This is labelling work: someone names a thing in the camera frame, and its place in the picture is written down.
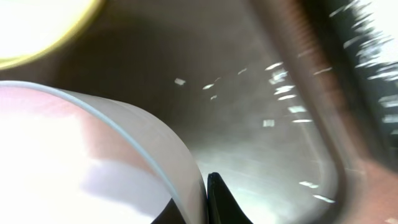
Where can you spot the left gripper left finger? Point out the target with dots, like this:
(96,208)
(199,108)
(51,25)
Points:
(170,215)

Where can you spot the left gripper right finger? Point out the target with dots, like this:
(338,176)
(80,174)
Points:
(222,206)

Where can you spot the white bowl with rice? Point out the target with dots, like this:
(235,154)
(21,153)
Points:
(67,157)

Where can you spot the yellow-green plate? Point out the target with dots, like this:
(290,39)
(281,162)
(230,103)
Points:
(31,29)

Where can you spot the dark brown serving tray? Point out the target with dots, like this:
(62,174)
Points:
(285,146)

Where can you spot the black plastic tray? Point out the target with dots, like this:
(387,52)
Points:
(382,147)

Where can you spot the pile of spilled rice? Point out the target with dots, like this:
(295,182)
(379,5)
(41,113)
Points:
(368,31)

